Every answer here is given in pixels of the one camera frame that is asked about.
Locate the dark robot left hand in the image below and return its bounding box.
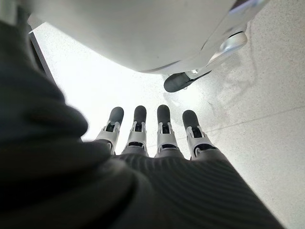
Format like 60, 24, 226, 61
0, 20, 286, 229

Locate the black robot foot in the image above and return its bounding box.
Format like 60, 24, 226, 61
163, 71, 213, 93

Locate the white robot leg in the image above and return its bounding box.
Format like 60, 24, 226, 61
27, 0, 271, 79

